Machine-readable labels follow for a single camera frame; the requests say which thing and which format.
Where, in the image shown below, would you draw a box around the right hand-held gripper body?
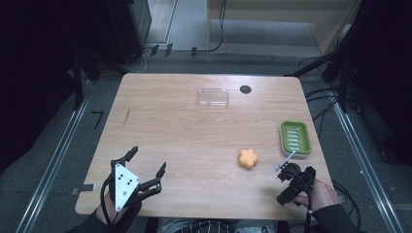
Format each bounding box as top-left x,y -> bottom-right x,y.
275,150 -> 318,196

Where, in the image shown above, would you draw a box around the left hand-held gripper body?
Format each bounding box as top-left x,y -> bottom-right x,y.
108,157 -> 163,214

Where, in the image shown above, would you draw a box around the person's left hand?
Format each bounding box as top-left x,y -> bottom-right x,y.
94,193 -> 131,225

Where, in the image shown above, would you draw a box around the person's right hand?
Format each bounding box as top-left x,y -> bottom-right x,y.
292,177 -> 342,216

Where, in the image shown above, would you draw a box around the green soap dish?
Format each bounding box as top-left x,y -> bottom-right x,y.
279,120 -> 313,160

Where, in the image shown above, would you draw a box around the orange flower-shaped soap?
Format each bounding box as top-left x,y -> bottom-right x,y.
238,148 -> 259,171

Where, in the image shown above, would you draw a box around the clear plastic lid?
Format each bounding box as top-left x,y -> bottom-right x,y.
195,87 -> 230,111

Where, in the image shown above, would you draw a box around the black metal stand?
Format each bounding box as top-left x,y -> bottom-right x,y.
285,45 -> 354,115
69,48 -> 130,111

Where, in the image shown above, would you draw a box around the dark cabinet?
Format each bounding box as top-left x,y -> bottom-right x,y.
106,0 -> 154,66

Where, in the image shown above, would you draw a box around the light wooden furniture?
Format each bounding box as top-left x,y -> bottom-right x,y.
207,0 -> 362,56

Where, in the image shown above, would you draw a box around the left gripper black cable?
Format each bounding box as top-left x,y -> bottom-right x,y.
100,176 -> 115,226

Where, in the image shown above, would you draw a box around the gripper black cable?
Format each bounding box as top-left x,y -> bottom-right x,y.
292,171 -> 315,233
100,176 -> 115,226

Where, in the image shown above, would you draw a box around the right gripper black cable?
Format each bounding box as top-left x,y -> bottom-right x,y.
292,171 -> 315,233

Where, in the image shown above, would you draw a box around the grey metal table bracket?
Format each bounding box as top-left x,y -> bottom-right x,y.
71,183 -> 97,196

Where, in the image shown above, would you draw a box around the metal floor rail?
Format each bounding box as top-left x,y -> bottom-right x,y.
15,81 -> 93,233
326,90 -> 406,233

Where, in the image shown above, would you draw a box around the black floor cables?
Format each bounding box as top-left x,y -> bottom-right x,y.
297,56 -> 361,137

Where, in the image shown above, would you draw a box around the black hanging cable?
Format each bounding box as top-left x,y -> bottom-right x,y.
197,0 -> 227,53

